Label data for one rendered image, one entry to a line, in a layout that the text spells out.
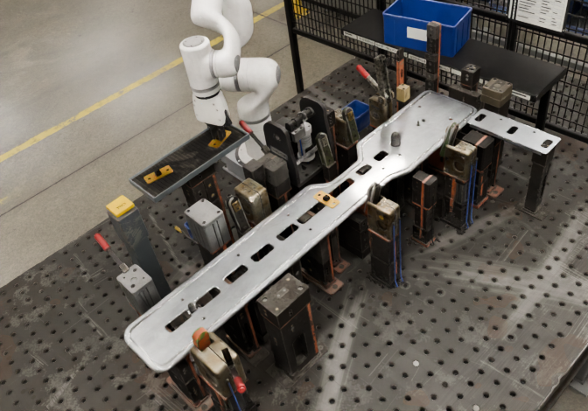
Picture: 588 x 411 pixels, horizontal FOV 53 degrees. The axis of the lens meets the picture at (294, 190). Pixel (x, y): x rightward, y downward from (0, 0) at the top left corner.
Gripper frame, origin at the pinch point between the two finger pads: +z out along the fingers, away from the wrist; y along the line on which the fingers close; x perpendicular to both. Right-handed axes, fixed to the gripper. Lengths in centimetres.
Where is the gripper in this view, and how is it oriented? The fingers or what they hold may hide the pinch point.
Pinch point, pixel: (218, 132)
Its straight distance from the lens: 186.7
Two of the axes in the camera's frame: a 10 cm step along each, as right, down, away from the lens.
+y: 8.8, 2.3, -4.1
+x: 4.6, -6.5, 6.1
